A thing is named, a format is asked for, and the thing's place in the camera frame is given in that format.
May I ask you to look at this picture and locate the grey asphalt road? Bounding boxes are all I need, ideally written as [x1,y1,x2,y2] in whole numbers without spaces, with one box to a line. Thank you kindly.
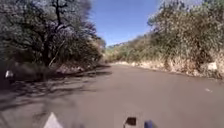
[0,63,224,128]

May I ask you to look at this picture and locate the row of trees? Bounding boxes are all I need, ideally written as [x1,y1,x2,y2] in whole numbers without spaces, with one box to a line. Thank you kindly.
[0,0,107,88]

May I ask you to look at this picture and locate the robot's own part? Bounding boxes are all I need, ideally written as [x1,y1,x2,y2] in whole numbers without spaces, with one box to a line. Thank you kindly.
[143,120,156,128]
[123,116,138,128]
[43,112,64,128]

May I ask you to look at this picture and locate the bushes on dry slope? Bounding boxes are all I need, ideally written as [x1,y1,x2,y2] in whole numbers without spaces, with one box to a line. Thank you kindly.
[103,0,224,80]

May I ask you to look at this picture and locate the pale stone verge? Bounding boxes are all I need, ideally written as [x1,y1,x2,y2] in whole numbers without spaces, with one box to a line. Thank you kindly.
[111,60,224,81]

